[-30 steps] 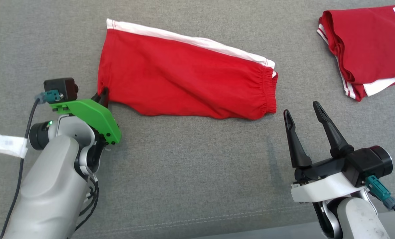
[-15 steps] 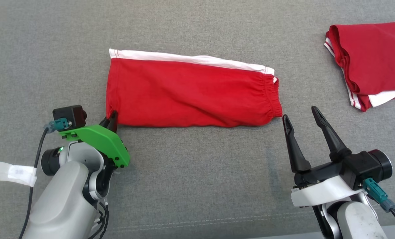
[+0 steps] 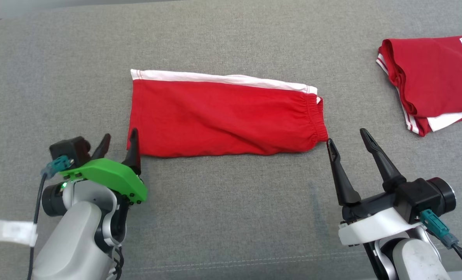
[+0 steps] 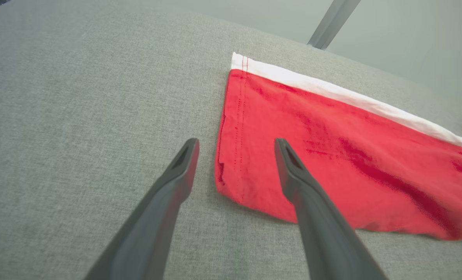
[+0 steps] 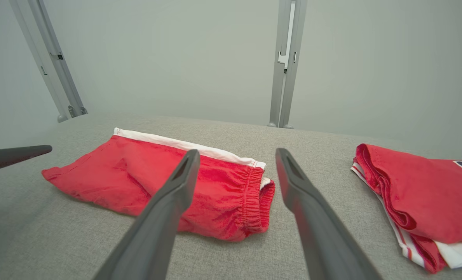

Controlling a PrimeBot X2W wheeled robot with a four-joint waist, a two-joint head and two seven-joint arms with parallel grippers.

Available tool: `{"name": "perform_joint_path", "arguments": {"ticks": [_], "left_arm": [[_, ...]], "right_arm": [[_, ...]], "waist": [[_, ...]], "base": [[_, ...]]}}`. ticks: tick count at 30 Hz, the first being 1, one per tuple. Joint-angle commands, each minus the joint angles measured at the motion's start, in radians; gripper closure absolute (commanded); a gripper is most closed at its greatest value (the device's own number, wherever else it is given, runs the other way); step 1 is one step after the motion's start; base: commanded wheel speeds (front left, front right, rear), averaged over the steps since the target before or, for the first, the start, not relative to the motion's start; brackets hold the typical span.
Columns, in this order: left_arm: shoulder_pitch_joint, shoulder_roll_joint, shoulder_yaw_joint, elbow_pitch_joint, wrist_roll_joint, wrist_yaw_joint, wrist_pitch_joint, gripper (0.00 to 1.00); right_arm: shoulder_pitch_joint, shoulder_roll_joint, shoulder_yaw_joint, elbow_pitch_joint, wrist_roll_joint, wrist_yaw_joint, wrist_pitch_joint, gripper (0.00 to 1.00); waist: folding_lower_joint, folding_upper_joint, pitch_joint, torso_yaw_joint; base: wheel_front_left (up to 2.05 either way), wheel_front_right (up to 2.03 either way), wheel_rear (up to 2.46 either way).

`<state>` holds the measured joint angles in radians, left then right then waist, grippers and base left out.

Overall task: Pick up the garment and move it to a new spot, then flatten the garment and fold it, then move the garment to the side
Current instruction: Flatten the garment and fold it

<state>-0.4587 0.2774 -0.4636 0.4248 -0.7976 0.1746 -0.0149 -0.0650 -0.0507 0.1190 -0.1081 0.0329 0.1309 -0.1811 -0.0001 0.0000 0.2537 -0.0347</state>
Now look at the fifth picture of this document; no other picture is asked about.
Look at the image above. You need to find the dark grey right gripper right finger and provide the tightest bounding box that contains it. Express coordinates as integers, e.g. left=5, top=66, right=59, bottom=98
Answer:
left=275, top=148, right=383, bottom=280

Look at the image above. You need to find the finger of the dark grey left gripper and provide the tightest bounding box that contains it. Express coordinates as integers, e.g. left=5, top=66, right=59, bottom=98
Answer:
left=0, top=145, right=53, bottom=175

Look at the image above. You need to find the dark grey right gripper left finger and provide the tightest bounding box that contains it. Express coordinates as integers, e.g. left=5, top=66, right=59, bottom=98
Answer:
left=93, top=149, right=201, bottom=280

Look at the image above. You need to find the red shorts white stripe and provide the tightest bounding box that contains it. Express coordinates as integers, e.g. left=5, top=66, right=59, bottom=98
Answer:
left=42, top=128, right=276, bottom=242

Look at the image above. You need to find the red white numbered jersey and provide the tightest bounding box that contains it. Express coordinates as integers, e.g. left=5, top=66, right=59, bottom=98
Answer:
left=350, top=144, right=462, bottom=274

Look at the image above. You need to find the grey metal wheeled stand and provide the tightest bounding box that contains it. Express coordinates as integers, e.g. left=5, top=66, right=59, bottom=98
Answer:
left=9, top=0, right=88, bottom=123

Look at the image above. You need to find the grey metal partition post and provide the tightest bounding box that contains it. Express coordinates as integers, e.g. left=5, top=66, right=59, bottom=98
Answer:
left=268, top=0, right=308, bottom=129

